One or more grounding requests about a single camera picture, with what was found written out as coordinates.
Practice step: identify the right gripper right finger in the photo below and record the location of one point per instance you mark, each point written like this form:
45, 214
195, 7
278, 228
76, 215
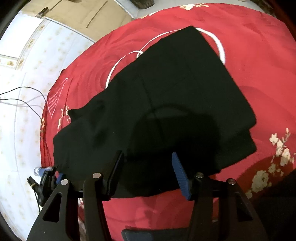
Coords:
221, 210

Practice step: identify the black pants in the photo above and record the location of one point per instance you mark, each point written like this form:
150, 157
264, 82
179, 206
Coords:
177, 97

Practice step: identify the blue socked foot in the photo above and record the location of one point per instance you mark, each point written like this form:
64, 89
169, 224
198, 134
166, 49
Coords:
38, 171

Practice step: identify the red rose bedspread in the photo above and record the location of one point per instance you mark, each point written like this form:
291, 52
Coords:
258, 51

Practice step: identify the wooden door panel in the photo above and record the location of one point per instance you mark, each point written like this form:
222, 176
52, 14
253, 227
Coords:
93, 18

